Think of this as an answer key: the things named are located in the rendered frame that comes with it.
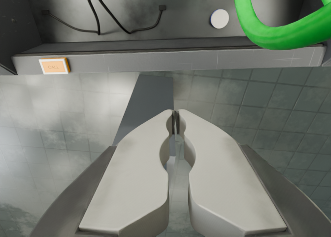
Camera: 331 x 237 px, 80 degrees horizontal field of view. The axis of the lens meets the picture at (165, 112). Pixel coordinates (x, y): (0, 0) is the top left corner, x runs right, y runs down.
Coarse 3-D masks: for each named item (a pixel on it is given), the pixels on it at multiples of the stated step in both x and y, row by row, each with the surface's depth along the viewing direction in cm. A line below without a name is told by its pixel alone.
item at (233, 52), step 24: (48, 48) 45; (72, 48) 44; (96, 48) 43; (120, 48) 42; (144, 48) 41; (168, 48) 39; (192, 48) 38; (216, 48) 38; (240, 48) 38; (264, 48) 38; (312, 48) 38; (24, 72) 41; (72, 72) 41; (96, 72) 41
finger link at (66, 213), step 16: (96, 160) 9; (80, 176) 8; (96, 176) 8; (64, 192) 7; (80, 192) 7; (48, 208) 7; (64, 208) 7; (80, 208) 7; (48, 224) 6; (64, 224) 6
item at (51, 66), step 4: (44, 64) 39; (48, 64) 39; (52, 64) 39; (56, 64) 39; (60, 64) 39; (44, 68) 40; (48, 68) 39; (52, 68) 39; (56, 68) 39; (60, 68) 39; (64, 68) 39; (68, 68) 40
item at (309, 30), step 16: (240, 0) 18; (240, 16) 17; (256, 16) 16; (320, 16) 8; (256, 32) 14; (272, 32) 12; (288, 32) 10; (304, 32) 9; (320, 32) 8; (272, 48) 12; (288, 48) 11
